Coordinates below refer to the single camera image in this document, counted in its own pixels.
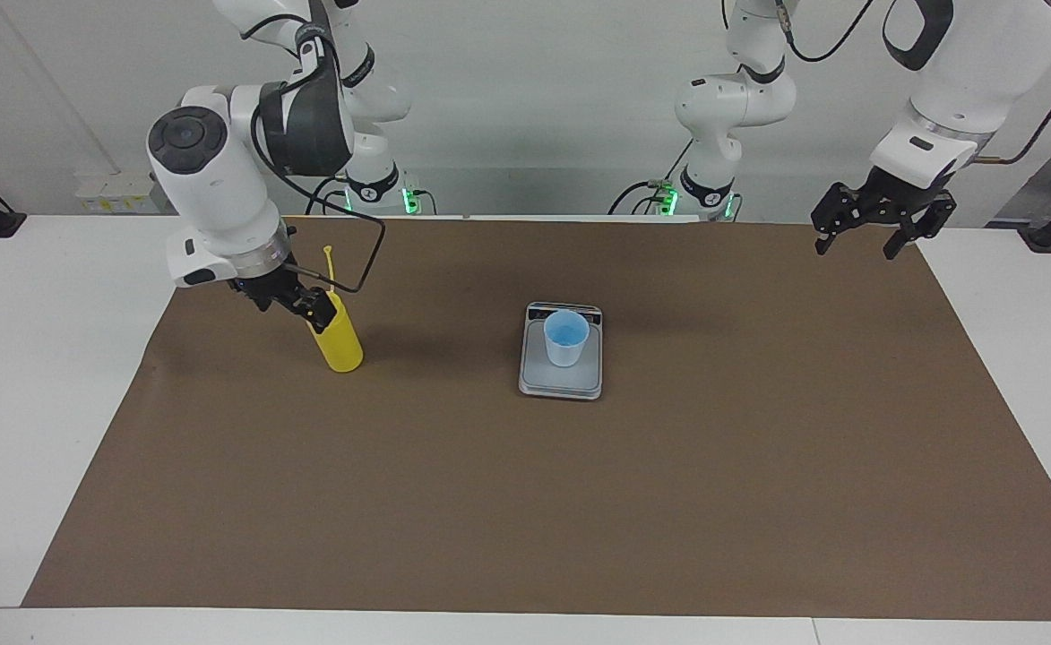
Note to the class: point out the silver digital kitchen scale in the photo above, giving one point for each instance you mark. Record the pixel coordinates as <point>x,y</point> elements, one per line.
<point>561,382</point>

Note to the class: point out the white wall outlet box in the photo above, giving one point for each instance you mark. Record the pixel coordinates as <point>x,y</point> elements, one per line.
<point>117,193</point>

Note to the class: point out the yellow squeeze seasoning bottle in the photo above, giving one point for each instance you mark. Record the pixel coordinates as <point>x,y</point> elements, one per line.
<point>341,349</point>

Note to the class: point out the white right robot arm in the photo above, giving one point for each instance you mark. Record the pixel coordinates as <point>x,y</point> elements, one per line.
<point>220,179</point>

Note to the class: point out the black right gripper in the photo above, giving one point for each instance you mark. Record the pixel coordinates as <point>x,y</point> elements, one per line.
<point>270,288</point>

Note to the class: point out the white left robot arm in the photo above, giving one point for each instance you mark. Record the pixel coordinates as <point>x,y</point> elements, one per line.
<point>973,81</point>

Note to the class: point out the light blue paper cup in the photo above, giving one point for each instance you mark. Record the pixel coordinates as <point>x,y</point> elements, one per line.
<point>566,345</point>

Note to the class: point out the brown table mat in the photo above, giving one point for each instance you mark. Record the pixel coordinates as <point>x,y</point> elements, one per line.
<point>310,493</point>

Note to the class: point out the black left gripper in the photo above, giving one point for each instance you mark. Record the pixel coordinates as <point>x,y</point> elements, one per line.
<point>892,208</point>

